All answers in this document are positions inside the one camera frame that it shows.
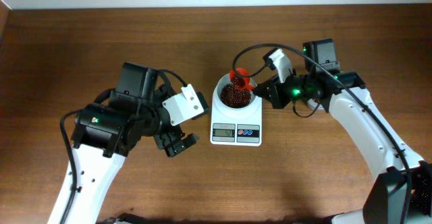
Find orange measuring scoop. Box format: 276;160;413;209
229;67;255;90

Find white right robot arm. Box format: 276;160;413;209
253;38;431;223

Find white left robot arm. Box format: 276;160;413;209
49;84;209;223

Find white digital kitchen scale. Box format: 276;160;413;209
209;78;263;147

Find clear plastic container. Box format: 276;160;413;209
306;99;330;112

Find white round bowl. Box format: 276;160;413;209
216;74;256;109

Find red beans in bowl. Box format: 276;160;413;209
220;84;251;109

